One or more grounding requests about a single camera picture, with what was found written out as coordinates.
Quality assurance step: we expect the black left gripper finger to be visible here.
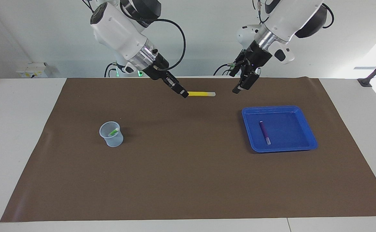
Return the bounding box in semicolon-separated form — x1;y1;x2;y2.
229;52;247;77
233;72;260;94

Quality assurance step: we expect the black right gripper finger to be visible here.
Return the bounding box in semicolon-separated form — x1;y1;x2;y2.
166;80;188;99
167;75;189;95

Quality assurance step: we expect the purple pen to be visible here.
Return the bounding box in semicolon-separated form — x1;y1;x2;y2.
259;121;271;145

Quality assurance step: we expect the blue plastic tray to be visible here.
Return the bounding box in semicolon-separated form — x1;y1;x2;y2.
242;106;319;153

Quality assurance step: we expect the clear plastic cup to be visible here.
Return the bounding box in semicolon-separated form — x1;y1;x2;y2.
99;121;124;148

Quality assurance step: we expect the brown table mat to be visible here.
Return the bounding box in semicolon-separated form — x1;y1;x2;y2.
0;77;376;223

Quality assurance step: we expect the black clamp stand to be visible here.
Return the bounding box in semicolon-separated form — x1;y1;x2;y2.
357;52;376;87

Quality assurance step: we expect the white socket box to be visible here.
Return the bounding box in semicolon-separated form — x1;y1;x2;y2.
16;62;48;79

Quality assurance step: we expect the black base cable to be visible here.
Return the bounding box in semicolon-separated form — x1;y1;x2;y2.
104;62;124;78
214;48;245;76

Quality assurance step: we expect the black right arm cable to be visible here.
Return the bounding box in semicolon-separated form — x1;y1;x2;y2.
120;6;186;71

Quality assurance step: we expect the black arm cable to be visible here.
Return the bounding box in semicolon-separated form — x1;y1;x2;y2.
120;6;186;71
252;0;334;29

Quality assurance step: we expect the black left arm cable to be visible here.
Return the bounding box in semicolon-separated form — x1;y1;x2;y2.
252;0;334;29

